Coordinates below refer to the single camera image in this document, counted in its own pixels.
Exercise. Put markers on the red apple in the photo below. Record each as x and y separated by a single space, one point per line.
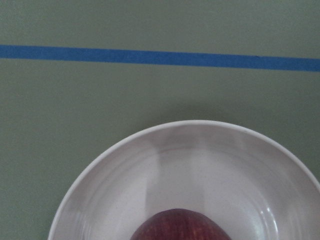
179 224

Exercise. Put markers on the pink plate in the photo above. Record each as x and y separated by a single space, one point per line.
251 186

